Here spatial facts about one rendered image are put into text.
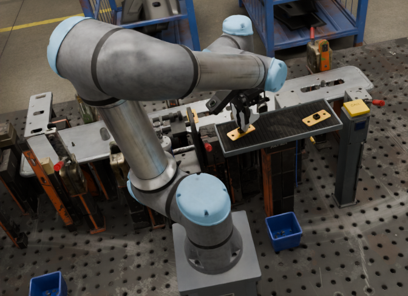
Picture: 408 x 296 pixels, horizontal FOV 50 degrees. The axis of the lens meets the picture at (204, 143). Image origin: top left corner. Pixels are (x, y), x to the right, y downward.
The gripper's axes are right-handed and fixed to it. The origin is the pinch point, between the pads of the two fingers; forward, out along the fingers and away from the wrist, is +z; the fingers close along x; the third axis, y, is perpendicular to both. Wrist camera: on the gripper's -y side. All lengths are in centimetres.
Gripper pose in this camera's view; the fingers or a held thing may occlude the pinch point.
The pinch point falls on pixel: (240, 127)
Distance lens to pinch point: 133.8
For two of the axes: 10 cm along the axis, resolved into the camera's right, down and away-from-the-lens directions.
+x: -5.0, -5.5, 6.7
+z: 1.4, 7.2, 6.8
